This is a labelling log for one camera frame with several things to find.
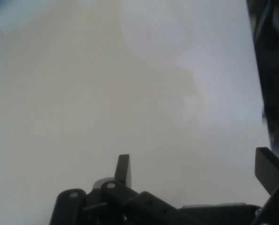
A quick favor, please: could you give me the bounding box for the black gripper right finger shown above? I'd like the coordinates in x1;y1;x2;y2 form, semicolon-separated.
254;147;279;225

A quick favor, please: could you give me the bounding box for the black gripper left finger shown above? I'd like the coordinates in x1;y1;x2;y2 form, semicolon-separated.
49;154;140;225

